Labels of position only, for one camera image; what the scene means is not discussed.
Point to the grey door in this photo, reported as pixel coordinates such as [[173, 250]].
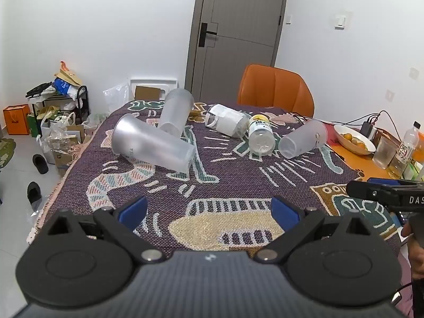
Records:
[[238, 33]]

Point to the black slipper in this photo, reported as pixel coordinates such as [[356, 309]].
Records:
[[40, 164], [33, 192]]

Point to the white wall outlet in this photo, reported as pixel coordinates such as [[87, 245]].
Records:
[[390, 95], [413, 73]]

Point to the purple patterned woven blanket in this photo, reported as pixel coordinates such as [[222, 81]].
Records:
[[232, 175]]

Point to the black cloth item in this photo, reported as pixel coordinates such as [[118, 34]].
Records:
[[38, 90]]

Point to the orange chair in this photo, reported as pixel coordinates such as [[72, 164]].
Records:
[[275, 89]]

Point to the tall frosted plastic cup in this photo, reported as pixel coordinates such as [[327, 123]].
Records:
[[175, 112]]

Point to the green bag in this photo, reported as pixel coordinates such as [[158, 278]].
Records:
[[33, 126]]

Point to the large white wall switch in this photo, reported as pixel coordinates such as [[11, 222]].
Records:
[[340, 21]]

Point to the white plastic tray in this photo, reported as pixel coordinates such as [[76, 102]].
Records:
[[152, 82]]

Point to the small frosted plastic cup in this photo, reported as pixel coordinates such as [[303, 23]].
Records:
[[301, 139]]

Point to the small white wall switch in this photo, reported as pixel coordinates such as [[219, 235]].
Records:
[[288, 19]]

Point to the green white packet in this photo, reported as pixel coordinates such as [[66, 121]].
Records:
[[414, 171]]

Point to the black charger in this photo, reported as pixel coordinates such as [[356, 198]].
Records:
[[366, 128]]

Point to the white tote bag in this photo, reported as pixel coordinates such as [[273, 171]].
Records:
[[61, 121]]

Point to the clear drinking glass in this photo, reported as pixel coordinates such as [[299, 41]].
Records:
[[384, 154]]

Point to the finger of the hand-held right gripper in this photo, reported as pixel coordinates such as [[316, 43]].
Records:
[[381, 181], [364, 189]]

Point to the pile of bags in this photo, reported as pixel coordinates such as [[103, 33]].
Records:
[[66, 145]]

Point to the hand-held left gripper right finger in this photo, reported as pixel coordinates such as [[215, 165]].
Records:
[[285, 212]]

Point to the clear plastic bottle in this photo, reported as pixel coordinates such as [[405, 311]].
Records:
[[403, 154]]

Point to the blue white bag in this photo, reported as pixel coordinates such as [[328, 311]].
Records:
[[63, 86]]

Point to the clear jar with yellow lid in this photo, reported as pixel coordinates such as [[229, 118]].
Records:
[[261, 135]]

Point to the person's right hand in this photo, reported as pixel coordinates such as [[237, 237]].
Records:
[[415, 255]]

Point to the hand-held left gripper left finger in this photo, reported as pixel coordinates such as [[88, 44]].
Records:
[[134, 212]]

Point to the black shelf rack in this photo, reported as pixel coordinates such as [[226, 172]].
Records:
[[82, 102]]

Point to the large frosted plastic cup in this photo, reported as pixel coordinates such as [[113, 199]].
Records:
[[152, 145]]

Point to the orange fruit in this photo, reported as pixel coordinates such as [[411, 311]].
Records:
[[355, 141], [363, 146], [347, 136]]

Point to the tan paper bag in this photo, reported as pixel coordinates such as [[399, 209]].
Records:
[[68, 74]]

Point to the flat cardboard piece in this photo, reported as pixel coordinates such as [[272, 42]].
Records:
[[147, 93]]

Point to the white power strip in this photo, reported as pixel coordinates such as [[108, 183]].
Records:
[[376, 132]]

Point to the orange shopping bag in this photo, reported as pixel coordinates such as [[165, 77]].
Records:
[[16, 121]]

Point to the white bowl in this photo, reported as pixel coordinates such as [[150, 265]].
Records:
[[344, 145]]

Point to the clear plastic bag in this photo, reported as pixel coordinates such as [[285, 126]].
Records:
[[116, 97]]

